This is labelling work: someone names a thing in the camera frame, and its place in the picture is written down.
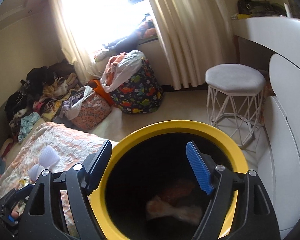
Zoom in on dinosaur print laundry basket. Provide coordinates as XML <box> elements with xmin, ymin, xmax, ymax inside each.
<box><xmin>110</xmin><ymin>58</ymin><xmax>164</xmax><ymax>114</ymax></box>

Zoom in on yellow rimmed black trash bin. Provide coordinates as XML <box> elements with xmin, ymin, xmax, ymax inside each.
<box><xmin>90</xmin><ymin>120</ymin><xmax>248</xmax><ymax>239</ymax></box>

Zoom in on white chair back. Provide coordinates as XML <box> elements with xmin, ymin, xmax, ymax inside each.
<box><xmin>256</xmin><ymin>54</ymin><xmax>300</xmax><ymax>238</ymax></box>

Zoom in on pile of clothes on bed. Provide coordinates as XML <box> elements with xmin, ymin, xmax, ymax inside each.
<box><xmin>5</xmin><ymin>60</ymin><xmax>81</xmax><ymax>141</ymax></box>

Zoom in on white wire frame stool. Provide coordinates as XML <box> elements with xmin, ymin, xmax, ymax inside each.
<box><xmin>205</xmin><ymin>63</ymin><xmax>266</xmax><ymax>148</ymax></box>

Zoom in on light blue garment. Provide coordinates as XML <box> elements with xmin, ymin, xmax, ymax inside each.
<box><xmin>18</xmin><ymin>112</ymin><xmax>40</xmax><ymax>142</ymax></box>

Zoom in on dark bag on desk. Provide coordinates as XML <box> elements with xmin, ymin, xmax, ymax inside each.
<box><xmin>237</xmin><ymin>0</ymin><xmax>286</xmax><ymax>17</ymax></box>

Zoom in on white plastic bag with clothes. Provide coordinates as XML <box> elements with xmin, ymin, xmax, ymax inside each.
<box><xmin>101</xmin><ymin>50</ymin><xmax>145</xmax><ymax>93</ymax></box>

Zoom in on orange plastic bag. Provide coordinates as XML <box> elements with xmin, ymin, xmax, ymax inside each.
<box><xmin>88</xmin><ymin>79</ymin><xmax>114</xmax><ymax>106</ymax></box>

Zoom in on clothes on window sill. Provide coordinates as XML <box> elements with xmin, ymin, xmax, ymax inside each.
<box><xmin>94</xmin><ymin>14</ymin><xmax>158</xmax><ymax>62</ymax></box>

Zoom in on cream curtain left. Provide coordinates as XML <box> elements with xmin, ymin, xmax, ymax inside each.
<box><xmin>49</xmin><ymin>0</ymin><xmax>102</xmax><ymax>83</ymax></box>

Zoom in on cream curtain right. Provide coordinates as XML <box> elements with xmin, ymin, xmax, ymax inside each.
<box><xmin>148</xmin><ymin>0</ymin><xmax>236</xmax><ymax>90</ymax></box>

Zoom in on orange white patterned bedspread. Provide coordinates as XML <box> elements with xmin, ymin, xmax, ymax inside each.
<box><xmin>0</xmin><ymin>123</ymin><xmax>116</xmax><ymax>239</ymax></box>

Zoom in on white vanity desk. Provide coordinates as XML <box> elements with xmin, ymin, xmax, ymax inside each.
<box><xmin>232</xmin><ymin>17</ymin><xmax>300</xmax><ymax>68</ymax></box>

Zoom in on floral fabric bag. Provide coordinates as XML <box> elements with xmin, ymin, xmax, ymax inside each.
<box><xmin>70</xmin><ymin>92</ymin><xmax>111</xmax><ymax>131</ymax></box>

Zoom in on cream curtain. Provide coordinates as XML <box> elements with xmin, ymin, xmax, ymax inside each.
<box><xmin>49</xmin><ymin>0</ymin><xmax>102</xmax><ymax>83</ymax></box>
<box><xmin>148</xmin><ymin>0</ymin><xmax>236</xmax><ymax>90</ymax></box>

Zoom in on white foam fruit net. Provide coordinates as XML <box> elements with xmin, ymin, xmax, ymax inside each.
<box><xmin>28</xmin><ymin>146</ymin><xmax>60</xmax><ymax>181</ymax></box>

